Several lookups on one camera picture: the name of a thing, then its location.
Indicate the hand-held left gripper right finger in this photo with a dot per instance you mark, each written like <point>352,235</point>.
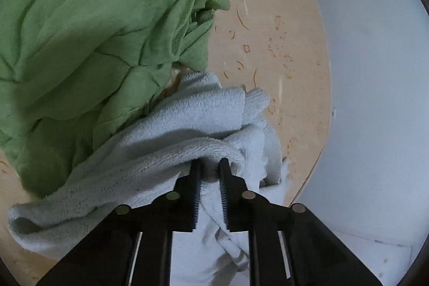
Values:
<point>224,195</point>

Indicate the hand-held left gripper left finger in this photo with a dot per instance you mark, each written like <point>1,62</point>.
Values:
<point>197,192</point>

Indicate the light blue knit sweater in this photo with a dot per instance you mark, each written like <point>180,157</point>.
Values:
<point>187,125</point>

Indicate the green t-shirt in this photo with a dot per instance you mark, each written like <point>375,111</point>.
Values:
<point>83,38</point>

